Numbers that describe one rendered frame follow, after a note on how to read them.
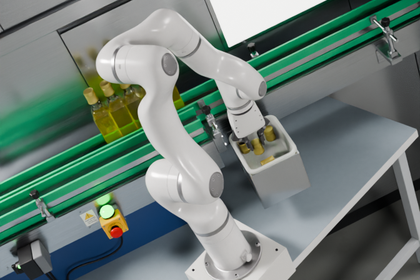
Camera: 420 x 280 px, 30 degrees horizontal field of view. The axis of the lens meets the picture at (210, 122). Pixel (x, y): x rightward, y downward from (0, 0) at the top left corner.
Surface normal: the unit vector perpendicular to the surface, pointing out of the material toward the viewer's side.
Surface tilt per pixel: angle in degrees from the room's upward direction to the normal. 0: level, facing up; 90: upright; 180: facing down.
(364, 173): 0
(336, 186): 0
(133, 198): 90
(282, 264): 90
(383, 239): 0
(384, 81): 90
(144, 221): 90
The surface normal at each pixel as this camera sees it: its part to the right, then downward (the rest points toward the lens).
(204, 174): 0.55, -0.25
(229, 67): 0.17, -0.19
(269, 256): -0.38, -0.68
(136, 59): -0.51, -0.22
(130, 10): 0.30, 0.54
